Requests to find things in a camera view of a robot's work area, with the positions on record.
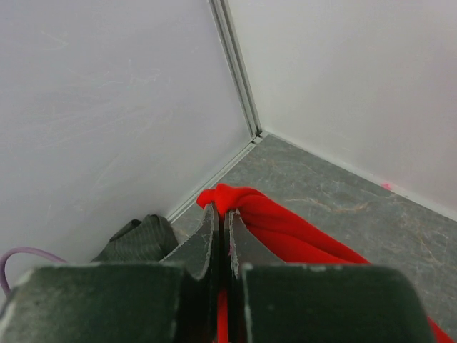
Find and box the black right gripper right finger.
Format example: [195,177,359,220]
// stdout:
[224,211,434,342]

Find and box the dark green striped folded shirt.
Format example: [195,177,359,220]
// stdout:
[93,214,179,263]

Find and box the aluminium corner frame post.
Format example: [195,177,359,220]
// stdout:
[209,0,263,142]

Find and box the red t shirt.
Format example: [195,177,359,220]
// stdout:
[196,184,455,342]

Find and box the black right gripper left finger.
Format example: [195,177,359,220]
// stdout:
[1,204,219,342]

